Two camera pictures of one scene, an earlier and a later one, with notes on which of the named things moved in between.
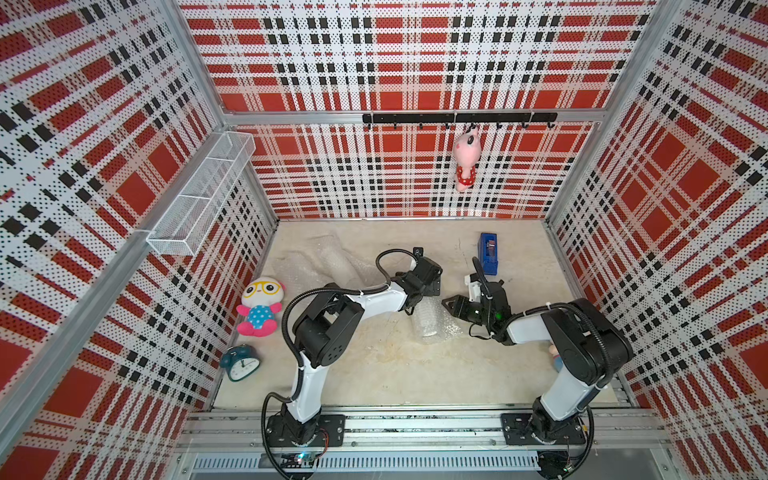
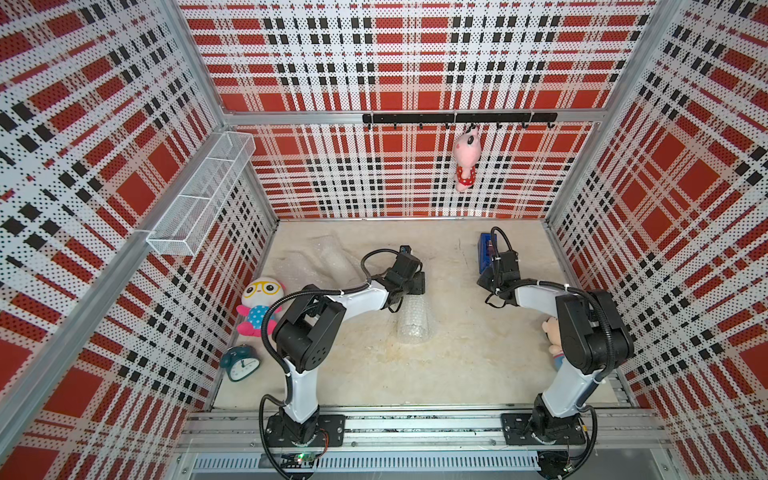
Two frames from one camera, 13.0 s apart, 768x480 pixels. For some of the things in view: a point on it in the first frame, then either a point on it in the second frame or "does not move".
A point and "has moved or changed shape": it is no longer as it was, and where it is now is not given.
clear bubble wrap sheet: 433,323 has moved or changed shape
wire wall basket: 184,227 does not move
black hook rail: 462,118 does not move
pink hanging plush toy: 466,151 does not move
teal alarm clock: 240,361 does not move
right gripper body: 473,312 → 488,281
